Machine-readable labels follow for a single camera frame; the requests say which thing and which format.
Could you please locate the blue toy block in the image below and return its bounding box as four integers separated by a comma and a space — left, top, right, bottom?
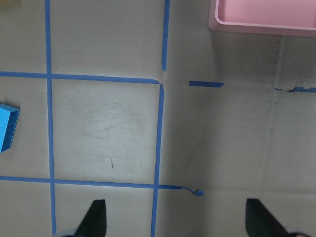
0, 104, 20, 153

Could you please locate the pink plastic box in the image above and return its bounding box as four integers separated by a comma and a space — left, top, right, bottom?
208, 0, 316, 38

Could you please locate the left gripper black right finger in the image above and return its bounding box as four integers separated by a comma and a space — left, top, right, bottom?
245, 198, 289, 237

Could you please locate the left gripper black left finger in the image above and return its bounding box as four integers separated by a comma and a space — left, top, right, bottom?
76, 199, 107, 237

